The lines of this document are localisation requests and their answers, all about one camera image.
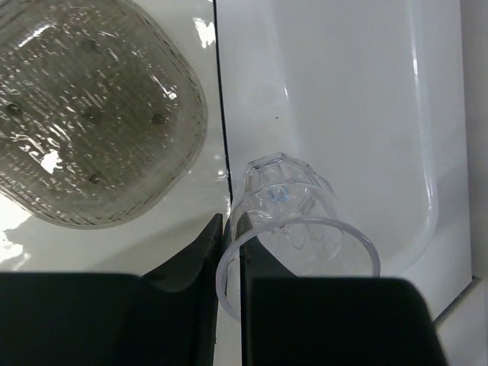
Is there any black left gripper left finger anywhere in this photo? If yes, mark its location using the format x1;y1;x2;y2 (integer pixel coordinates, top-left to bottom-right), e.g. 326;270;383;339
1;214;223;365

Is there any smoky grey glass plate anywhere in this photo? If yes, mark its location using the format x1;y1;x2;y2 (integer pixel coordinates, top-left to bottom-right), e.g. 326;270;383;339
1;1;207;229

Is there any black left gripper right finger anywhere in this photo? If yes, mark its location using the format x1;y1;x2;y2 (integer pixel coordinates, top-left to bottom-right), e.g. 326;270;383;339
236;211;453;366

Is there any translucent white plastic bin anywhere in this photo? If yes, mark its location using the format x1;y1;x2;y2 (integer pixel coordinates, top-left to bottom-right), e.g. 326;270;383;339
214;1;473;316

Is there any square white black-rimmed plate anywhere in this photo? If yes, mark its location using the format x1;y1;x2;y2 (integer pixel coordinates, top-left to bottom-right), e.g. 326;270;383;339
1;1;230;275

